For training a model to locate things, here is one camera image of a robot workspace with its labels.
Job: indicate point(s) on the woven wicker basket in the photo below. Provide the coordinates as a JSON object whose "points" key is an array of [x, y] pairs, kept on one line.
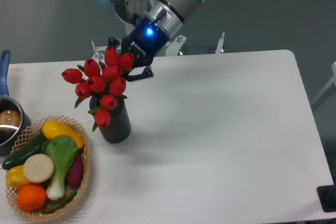
{"points": [[24, 138]]}

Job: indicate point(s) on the beige round disc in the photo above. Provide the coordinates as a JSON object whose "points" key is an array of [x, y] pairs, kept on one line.
{"points": [[38, 168]]}

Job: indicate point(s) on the dark green cucumber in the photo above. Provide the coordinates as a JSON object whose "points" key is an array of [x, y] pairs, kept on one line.
{"points": [[20, 156]]}

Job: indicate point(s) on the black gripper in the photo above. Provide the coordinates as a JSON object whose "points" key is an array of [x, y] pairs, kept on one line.
{"points": [[144, 42]]}

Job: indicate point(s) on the blue handled saucepan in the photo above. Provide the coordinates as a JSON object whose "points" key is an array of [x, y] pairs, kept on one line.
{"points": [[13, 118]]}

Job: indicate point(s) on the green bok choy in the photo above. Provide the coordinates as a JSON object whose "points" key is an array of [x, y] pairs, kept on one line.
{"points": [[62, 150]]}

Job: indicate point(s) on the green chili pepper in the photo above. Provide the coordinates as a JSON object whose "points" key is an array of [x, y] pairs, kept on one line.
{"points": [[60, 204]]}

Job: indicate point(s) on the white metal base frame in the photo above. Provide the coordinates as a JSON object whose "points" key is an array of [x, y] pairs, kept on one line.
{"points": [[179, 46]]}

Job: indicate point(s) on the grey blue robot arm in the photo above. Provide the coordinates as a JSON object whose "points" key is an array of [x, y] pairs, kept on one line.
{"points": [[178, 13]]}

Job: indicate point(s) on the dark grey ribbed vase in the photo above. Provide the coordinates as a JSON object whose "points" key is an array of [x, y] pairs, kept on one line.
{"points": [[113, 124]]}

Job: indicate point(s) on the orange fruit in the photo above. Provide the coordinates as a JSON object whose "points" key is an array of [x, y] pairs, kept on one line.
{"points": [[31, 197]]}

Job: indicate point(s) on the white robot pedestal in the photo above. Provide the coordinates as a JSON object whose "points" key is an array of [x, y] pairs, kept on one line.
{"points": [[131, 12]]}

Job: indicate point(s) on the black device at edge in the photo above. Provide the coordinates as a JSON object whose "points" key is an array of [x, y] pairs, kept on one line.
{"points": [[327, 197]]}

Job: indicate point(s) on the purple sweet potato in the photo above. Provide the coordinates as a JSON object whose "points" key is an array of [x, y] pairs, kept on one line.
{"points": [[75, 174]]}

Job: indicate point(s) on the yellow squash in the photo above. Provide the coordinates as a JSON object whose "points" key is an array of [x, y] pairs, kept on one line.
{"points": [[53, 128]]}

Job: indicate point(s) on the red tulip bouquet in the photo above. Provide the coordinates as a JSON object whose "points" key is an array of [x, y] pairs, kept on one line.
{"points": [[103, 81]]}

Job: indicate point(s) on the yellow bell pepper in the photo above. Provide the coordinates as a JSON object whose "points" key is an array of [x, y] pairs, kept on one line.
{"points": [[15, 177]]}

